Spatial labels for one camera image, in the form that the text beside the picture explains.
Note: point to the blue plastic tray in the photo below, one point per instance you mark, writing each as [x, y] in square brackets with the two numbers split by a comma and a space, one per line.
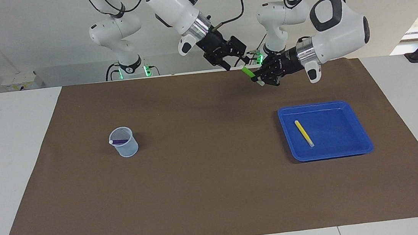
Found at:
[332, 128]

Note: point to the purple pen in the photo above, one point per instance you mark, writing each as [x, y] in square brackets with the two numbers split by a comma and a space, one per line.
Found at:
[121, 141]

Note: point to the green pen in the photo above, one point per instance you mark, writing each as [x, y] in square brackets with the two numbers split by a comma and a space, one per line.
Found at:
[246, 70]

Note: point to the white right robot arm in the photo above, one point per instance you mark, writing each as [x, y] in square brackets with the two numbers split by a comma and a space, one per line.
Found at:
[171, 6]

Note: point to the brown table mat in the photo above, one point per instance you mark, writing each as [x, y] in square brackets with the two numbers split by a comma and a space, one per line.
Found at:
[216, 189]

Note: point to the white power strip box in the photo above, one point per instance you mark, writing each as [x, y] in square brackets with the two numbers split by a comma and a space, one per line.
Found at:
[21, 82]

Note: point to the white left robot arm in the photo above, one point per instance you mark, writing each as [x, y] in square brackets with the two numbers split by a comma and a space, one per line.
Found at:
[339, 32]

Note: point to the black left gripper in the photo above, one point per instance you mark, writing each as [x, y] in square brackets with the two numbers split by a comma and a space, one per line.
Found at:
[286, 64]

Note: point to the translucent plastic cup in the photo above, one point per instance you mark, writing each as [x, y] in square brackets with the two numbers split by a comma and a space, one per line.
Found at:
[126, 150]

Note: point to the yellow pen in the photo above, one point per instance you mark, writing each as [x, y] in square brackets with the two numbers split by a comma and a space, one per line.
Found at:
[304, 133]

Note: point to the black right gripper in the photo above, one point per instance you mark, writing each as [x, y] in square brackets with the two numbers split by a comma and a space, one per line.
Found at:
[214, 47]

